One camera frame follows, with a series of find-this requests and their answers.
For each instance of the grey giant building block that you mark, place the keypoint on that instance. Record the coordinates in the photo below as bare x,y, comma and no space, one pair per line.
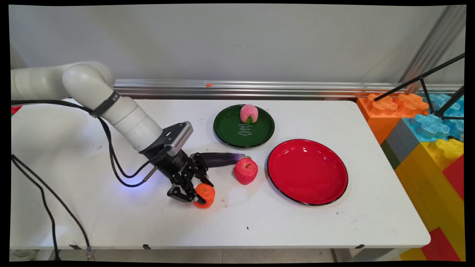
402,141

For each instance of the red giant building block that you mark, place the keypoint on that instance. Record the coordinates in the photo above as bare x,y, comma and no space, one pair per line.
441,246
455,178

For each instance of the orange toy mandarin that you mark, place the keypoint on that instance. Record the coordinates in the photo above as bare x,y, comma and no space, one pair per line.
207,194

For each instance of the grey table leg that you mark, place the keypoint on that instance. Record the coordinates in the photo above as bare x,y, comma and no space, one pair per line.
356,255

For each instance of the horizontal aluminium rail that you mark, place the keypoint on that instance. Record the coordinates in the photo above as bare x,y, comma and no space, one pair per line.
259,88

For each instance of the slanted aluminium post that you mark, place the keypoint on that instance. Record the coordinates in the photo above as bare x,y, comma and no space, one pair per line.
434,44

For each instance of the yellow giant building block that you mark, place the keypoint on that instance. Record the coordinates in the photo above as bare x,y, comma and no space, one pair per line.
430,178

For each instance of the red round plate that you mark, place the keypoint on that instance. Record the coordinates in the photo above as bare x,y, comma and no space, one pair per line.
308,172

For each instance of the red toy apple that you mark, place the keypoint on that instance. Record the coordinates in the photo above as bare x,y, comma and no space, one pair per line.
245,172

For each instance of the dark purple toy eggplant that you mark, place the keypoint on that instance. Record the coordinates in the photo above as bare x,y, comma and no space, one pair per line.
222,159

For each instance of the blue giant building block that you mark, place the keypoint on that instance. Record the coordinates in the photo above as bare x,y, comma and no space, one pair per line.
430,126

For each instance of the black tripod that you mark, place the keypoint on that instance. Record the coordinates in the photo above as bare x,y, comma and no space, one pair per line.
421,78

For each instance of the pink toy peach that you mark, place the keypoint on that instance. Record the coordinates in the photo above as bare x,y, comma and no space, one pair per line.
248,112

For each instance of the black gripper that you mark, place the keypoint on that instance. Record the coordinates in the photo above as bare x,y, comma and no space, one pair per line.
178,167

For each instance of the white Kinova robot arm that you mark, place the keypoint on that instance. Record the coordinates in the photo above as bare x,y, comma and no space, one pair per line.
81,81

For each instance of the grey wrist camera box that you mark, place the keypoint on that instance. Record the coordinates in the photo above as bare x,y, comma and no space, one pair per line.
181,136

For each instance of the orange giant building block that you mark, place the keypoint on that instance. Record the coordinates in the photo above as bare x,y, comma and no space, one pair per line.
382,115

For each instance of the dark green round plate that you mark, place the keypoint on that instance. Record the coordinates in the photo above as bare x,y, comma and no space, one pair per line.
228,128

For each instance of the red clamp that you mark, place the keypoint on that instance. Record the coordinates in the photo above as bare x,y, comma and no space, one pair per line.
15,109

